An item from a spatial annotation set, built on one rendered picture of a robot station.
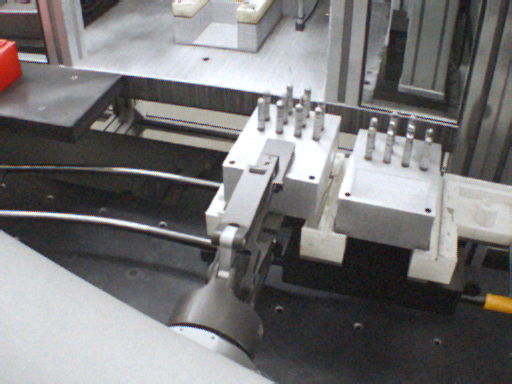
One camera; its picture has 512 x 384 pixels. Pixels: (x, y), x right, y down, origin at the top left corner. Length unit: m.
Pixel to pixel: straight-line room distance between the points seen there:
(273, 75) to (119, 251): 0.34
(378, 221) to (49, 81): 0.50
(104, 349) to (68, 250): 0.72
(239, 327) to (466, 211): 0.33
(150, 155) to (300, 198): 0.59
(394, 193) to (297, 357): 0.26
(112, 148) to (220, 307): 0.75
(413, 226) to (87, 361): 0.43
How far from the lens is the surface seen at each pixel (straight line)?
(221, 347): 0.41
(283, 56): 0.84
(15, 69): 0.86
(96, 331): 0.17
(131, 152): 1.13
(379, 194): 0.56
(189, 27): 0.86
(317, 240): 0.58
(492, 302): 0.64
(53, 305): 0.17
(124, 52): 0.88
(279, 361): 0.72
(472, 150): 0.76
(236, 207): 0.47
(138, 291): 0.80
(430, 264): 0.58
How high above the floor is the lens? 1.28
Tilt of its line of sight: 40 degrees down
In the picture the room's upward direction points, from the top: straight up
